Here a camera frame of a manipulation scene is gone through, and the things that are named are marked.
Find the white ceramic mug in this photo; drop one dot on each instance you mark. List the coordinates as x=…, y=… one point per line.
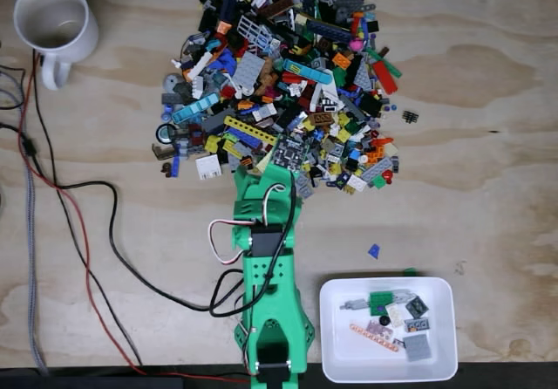
x=83, y=36

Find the white window Lego brick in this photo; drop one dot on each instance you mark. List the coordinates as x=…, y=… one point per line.
x=208, y=167

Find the long green Lego plate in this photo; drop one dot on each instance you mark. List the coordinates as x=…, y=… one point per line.
x=383, y=61

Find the white long Lego brick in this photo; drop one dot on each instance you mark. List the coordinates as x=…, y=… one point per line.
x=200, y=66

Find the pink Lego plate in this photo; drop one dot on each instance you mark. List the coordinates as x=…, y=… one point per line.
x=379, y=330

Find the small brown Lego piece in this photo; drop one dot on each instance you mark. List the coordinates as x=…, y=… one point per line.
x=166, y=168

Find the grey Lego wedge plate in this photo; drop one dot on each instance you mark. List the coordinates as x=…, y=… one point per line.
x=364, y=79

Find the brown studded Lego brick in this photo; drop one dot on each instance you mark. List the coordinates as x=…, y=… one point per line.
x=324, y=118

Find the grey round Lego dish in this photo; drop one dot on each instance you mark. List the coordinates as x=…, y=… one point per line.
x=172, y=81

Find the black round Lego piece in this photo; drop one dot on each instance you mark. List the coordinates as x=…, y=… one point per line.
x=384, y=320

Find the white lattice Lego fence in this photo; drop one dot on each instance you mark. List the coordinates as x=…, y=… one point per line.
x=255, y=33

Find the grey smooth Lego plate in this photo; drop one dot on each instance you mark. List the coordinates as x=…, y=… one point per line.
x=417, y=347

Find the light grey Lego plate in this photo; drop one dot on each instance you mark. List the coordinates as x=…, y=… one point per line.
x=249, y=68

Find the grey plate with red stud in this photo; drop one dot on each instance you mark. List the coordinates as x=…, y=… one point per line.
x=377, y=172

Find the small green Lego piece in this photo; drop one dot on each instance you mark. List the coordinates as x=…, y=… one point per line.
x=410, y=271

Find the yellow Technic beam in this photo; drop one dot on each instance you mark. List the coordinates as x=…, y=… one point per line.
x=248, y=127

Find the white plastic bin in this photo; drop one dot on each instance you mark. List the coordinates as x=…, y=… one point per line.
x=349, y=363

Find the cream Lego plate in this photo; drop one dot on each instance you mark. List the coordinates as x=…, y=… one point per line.
x=396, y=315

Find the red Lego plate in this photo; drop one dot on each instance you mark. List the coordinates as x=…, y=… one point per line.
x=385, y=77

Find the dark blue long plate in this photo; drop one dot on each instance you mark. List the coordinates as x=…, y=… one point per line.
x=329, y=30

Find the light blue long Lego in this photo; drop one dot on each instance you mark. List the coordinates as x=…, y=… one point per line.
x=307, y=71

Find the grey brick with orange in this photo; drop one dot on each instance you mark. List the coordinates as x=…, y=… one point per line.
x=417, y=325

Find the small black Lego grille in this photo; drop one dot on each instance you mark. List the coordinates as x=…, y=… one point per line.
x=410, y=117

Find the coral Technic beam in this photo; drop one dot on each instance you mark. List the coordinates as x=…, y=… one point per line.
x=375, y=336

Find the yellow and blue Lego brick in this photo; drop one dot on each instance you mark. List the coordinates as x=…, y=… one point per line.
x=264, y=164

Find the narrow blue Lego plate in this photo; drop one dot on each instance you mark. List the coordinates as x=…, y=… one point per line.
x=175, y=166

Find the black Lego tyre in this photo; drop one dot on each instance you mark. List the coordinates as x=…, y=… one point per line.
x=164, y=133

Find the small blue Lego wedge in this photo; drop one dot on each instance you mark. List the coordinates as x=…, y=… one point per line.
x=374, y=250

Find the grey Technic axle connector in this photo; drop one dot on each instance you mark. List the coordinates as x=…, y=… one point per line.
x=354, y=305

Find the white square Lego plate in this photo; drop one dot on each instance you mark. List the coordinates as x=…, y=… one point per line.
x=356, y=183

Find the bare camera circuit board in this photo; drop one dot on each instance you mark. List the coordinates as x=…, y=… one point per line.
x=288, y=151

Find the orange Lego brick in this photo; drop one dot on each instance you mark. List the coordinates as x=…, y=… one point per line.
x=342, y=60

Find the pink Lego ball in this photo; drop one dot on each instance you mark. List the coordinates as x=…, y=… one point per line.
x=357, y=44

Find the green square Lego plate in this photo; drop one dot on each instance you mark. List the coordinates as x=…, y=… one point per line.
x=380, y=299

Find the dark brown Lego plate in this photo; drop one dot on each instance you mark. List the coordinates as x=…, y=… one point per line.
x=275, y=8

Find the dark grey square Lego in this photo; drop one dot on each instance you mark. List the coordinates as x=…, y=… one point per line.
x=417, y=307

